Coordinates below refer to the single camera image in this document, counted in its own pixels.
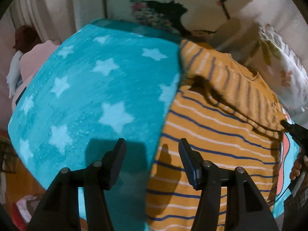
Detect person right hand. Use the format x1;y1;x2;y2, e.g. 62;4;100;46
290;153;307;180

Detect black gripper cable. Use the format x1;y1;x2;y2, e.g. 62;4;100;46
267;184;293;207

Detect dark patterned sleeve forearm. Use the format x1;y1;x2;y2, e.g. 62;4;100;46
282;188;307;230

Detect white floral ruffled pillow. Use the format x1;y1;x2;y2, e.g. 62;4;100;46
245;24;307;116

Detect cream pillow black print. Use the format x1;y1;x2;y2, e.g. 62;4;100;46
106;0;253;39

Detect teal cartoon star blanket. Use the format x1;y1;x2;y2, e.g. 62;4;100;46
8;19;287;230

